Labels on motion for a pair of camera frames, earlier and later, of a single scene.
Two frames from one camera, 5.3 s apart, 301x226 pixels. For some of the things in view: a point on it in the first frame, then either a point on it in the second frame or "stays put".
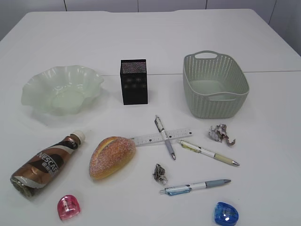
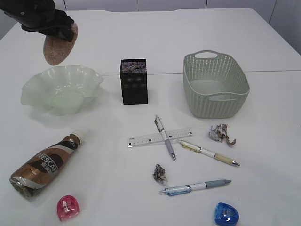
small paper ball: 159,173 stays put
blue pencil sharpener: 225,214 stays put
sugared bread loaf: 110,155 to 56,49
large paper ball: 218,133 stays put
